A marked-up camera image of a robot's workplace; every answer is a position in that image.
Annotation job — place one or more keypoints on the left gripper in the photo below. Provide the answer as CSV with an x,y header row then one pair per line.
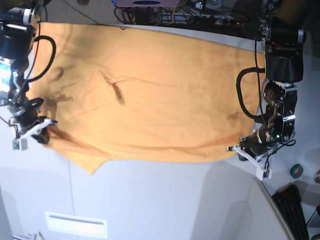
x,y
256,145

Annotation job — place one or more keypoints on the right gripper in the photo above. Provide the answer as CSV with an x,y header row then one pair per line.
x,y
26,115

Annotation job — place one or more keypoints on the yellow orange t-shirt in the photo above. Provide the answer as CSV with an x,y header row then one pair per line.
x,y
136,94

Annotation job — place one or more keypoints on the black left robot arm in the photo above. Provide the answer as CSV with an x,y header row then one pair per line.
x,y
283,51

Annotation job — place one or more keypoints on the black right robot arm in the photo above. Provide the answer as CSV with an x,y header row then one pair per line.
x,y
20,27

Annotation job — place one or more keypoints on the white partition panel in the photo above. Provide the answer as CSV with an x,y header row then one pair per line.
x,y
235,205

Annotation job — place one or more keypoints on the green tape roll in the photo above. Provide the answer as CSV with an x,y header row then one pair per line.
x,y
296,171

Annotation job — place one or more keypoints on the black keyboard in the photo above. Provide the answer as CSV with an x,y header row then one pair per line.
x,y
288,201

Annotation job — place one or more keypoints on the metal knob at edge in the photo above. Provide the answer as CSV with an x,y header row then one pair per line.
x,y
317,177

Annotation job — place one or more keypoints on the white rectangular table inset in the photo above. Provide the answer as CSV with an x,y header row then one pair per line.
x,y
75,225

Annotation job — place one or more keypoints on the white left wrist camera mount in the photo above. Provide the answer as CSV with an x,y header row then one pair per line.
x,y
262,170

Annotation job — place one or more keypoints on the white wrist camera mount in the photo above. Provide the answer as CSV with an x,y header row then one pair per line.
x,y
20,138
262,170

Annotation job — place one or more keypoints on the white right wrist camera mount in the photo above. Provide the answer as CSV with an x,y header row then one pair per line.
x,y
20,138

